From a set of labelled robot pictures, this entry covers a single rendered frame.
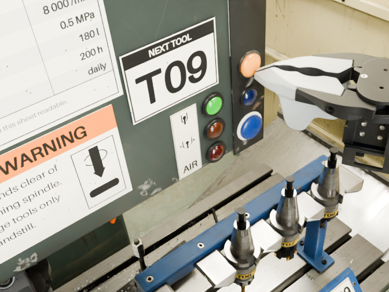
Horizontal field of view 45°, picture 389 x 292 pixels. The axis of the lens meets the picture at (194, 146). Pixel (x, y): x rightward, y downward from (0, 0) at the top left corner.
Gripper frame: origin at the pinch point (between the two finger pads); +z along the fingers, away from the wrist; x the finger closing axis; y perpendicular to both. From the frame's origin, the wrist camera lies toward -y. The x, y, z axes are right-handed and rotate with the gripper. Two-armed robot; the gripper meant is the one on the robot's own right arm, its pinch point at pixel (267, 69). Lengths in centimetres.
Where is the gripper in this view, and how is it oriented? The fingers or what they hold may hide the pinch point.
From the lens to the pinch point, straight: 47.6
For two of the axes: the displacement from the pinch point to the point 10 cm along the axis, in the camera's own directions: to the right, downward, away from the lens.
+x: 4.0, -6.3, 6.7
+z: -9.1, -2.1, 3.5
